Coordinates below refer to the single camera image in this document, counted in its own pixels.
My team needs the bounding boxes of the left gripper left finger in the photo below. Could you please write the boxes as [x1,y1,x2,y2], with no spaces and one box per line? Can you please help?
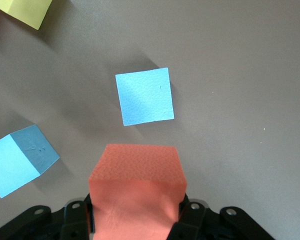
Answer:
[59,194,95,240]

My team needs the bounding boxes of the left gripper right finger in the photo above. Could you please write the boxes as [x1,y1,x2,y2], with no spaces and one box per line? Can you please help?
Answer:
[166,194,210,240]

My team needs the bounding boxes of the orange foam cube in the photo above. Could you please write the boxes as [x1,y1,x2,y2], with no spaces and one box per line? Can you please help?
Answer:
[88,143,188,240]

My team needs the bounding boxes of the light blue foam cube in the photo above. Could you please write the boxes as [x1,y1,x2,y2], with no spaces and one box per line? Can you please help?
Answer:
[114,66,175,127]
[0,124,61,199]

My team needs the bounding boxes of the yellow foam cube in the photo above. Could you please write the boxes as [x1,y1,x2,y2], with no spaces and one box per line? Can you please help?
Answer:
[0,0,53,31]

